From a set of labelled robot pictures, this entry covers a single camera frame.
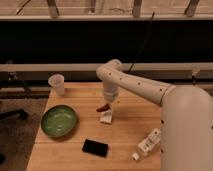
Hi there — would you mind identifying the red pepper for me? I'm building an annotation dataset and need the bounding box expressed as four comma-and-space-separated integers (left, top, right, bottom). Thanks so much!
96, 104, 110, 112

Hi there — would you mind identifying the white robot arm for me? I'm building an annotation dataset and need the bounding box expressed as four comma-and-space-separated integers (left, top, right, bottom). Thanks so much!
96, 59, 213, 171

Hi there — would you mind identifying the black smartphone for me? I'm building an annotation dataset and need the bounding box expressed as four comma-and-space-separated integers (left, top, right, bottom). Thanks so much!
82, 139, 108, 157

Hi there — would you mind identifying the green plate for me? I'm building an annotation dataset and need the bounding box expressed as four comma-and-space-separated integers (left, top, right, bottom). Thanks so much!
41, 105, 78, 138

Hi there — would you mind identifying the white plastic bottle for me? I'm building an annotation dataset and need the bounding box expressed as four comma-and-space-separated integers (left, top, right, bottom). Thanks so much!
132, 128, 161, 161

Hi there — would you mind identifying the black cable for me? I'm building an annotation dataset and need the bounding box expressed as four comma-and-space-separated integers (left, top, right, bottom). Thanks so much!
127, 11, 156, 74

